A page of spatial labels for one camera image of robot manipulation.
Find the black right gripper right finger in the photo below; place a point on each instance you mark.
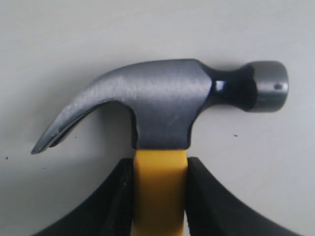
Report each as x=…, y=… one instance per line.
x=213, y=211

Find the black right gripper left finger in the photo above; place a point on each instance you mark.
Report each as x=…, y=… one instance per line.
x=106, y=212

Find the yellow black claw hammer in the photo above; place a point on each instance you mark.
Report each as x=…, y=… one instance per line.
x=164, y=98

